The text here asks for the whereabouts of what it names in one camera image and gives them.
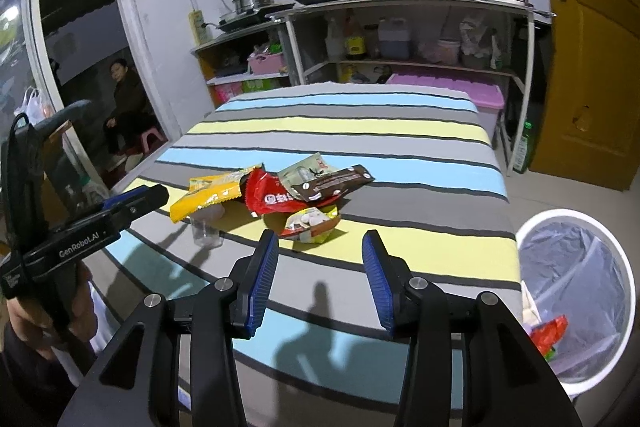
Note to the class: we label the large yellow snack packet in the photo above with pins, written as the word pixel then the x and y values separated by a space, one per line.
pixel 210 199

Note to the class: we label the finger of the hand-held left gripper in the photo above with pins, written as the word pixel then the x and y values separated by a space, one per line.
pixel 145 203
pixel 120 201

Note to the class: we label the person's left forearm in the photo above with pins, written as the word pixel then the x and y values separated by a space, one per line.
pixel 30 387

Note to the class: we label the black induction cooker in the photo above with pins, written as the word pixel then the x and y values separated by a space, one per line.
pixel 240 23

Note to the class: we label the green glass bottle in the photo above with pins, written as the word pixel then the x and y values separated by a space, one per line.
pixel 522 152

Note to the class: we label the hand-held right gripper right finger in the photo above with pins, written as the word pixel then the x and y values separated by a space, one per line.
pixel 377 282

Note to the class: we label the pink plastic stool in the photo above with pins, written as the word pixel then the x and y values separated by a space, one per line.
pixel 152 137

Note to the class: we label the small yellow white packet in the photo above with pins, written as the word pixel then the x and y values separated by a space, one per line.
pixel 310 224

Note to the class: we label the yellow label oil bottle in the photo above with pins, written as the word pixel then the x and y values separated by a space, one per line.
pixel 355 44

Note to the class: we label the yellow power strip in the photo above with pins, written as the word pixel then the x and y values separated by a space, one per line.
pixel 198 29

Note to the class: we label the brown snack packet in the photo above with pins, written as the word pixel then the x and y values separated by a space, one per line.
pixel 335 183

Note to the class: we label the pink plastic bucket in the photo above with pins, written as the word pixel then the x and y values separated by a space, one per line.
pixel 449 52

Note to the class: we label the striped bed sheet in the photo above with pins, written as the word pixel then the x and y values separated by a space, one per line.
pixel 350 127

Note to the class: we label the red snack packet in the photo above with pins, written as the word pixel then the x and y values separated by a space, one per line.
pixel 272 199

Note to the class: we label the blue jerrycan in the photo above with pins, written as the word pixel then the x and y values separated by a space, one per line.
pixel 395 39

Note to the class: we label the red plastic bag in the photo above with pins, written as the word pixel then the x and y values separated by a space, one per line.
pixel 547 334

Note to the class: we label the white plastic bag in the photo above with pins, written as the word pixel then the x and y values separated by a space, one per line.
pixel 32 107

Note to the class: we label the white trash bin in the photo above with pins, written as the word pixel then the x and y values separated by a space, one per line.
pixel 585 287

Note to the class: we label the clear plastic cup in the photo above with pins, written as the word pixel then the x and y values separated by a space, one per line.
pixel 206 234

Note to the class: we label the person's left hand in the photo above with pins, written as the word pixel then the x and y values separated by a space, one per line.
pixel 27 322

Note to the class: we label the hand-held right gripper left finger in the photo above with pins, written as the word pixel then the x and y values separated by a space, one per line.
pixel 262 277

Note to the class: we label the low wooden shelf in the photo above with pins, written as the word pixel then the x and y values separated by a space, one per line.
pixel 207 67

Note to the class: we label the pink lidded storage box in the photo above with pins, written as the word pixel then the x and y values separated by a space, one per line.
pixel 450 87

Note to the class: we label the yellow wooden door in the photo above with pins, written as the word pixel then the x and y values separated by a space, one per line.
pixel 590 82

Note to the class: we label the white shelf unit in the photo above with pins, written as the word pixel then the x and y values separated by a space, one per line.
pixel 400 1

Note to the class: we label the pink plastic basket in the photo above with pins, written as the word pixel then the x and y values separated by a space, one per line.
pixel 267 64

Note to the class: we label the grey snack packet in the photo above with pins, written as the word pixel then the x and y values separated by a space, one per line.
pixel 305 169

